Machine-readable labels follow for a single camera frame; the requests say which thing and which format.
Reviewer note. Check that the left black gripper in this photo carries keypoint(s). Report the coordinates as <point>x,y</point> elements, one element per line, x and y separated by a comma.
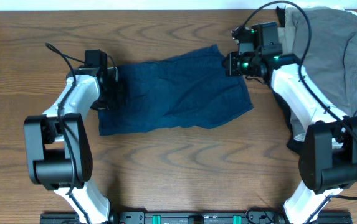
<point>119,101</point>

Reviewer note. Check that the black white garment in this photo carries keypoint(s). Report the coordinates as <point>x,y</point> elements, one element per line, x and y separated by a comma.
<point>295,142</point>

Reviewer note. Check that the black mounting rail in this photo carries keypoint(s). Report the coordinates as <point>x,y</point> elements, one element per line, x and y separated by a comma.
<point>251,217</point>

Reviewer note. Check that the navy blue shorts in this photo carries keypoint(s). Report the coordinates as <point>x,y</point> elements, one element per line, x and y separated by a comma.
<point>182,91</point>

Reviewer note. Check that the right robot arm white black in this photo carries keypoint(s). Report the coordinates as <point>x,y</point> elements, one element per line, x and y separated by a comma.
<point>328,156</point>

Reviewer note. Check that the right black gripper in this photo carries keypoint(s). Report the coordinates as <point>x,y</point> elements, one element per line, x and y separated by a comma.
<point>230,68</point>

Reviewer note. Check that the grey garment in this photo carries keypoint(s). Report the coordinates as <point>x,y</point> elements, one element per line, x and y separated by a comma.
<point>328,39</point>

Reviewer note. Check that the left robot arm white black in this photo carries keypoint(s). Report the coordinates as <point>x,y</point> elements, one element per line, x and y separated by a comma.
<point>57,148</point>

